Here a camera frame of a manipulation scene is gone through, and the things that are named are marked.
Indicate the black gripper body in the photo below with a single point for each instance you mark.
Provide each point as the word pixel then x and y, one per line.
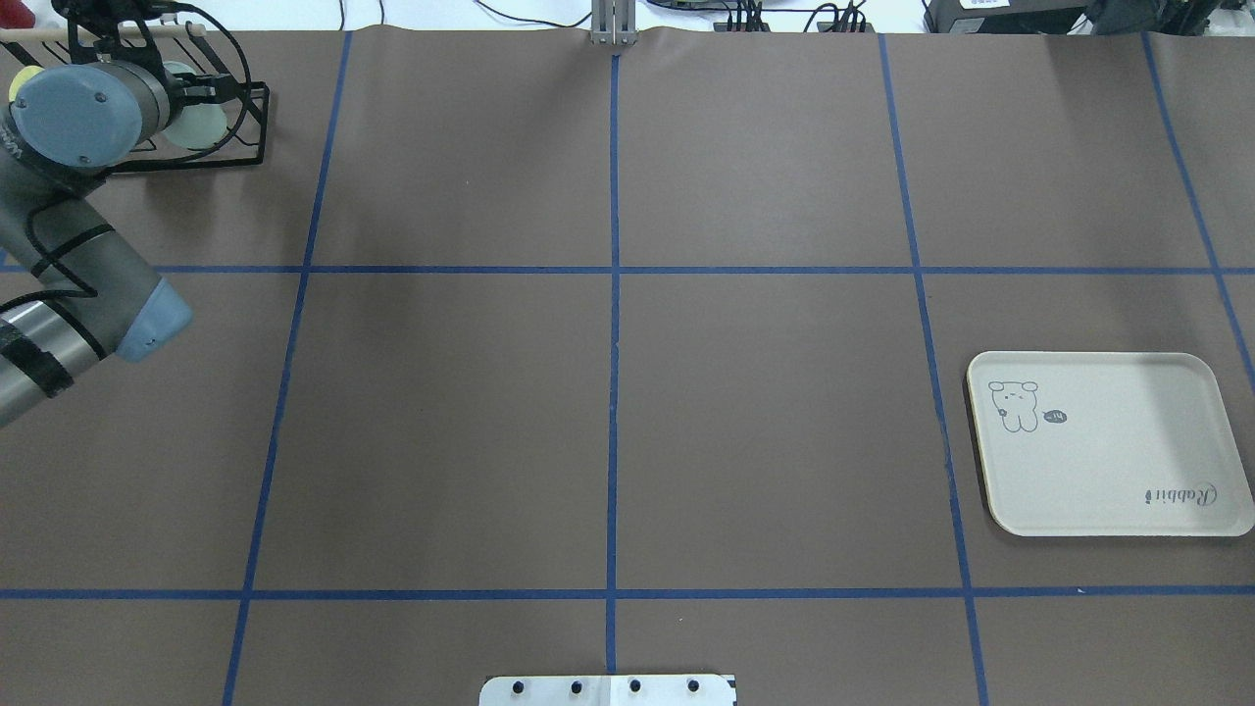
pixel 199 91

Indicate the pale green plastic cup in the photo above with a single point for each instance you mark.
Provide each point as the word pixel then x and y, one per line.
pixel 193 126

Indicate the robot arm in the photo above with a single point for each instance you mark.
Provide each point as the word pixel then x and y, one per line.
pixel 97 297

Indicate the cream rabbit print tray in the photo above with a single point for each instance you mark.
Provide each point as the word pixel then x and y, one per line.
pixel 1077 444

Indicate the brown paper table cover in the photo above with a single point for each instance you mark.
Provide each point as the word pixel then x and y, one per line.
pixel 519 356

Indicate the black wire cup rack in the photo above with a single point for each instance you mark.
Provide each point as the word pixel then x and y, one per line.
pixel 245 127

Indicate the aluminium frame post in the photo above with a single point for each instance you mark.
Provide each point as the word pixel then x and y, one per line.
pixel 613 23

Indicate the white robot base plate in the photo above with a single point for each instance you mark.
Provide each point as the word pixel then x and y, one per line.
pixel 647 689

